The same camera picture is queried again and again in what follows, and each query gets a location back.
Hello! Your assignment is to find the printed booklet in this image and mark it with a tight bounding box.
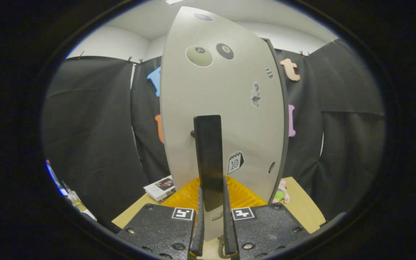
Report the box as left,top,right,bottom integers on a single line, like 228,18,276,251
144,176,176,202

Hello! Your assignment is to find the green and pink plush toy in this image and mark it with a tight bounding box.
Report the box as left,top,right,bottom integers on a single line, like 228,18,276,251
273,179,290,203

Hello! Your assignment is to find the brown slipper shoe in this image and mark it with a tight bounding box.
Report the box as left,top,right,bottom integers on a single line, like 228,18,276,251
217,235,227,259

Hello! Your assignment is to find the white side table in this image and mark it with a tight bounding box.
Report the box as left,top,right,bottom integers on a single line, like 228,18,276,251
64,191,97,221

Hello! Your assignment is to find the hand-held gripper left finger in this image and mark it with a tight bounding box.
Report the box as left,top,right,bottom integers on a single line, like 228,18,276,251
116,177,205,259

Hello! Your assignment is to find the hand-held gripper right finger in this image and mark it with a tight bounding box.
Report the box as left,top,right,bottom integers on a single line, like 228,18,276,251
223,176,311,260

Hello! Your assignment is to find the black backdrop cloth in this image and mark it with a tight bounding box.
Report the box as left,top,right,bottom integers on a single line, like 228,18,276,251
42,40,385,231

